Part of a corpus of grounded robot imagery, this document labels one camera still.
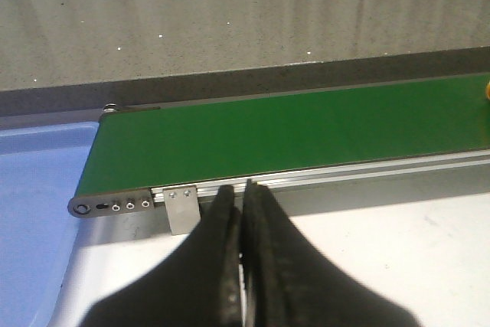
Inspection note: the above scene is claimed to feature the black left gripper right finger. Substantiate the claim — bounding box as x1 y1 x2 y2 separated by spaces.
241 181 419 326

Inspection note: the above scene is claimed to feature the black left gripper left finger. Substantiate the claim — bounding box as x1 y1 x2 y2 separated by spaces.
81 185 242 326

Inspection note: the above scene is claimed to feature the yellow button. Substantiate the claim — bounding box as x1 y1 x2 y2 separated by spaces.
485 82 490 100

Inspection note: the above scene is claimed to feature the left dark roller end plate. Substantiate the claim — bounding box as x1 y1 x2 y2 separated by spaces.
67 188 154 219

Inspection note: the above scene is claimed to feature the green conveyor belt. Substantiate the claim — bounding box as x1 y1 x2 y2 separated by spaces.
76 75 489 195

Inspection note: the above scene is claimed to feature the blue plastic bin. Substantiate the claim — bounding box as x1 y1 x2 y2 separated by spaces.
1 122 98 326

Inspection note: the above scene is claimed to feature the dark stone counter slab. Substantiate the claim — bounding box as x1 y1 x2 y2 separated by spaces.
1 0 489 116

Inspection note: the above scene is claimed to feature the left steel support bracket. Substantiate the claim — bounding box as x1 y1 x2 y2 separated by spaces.
163 186 201 235

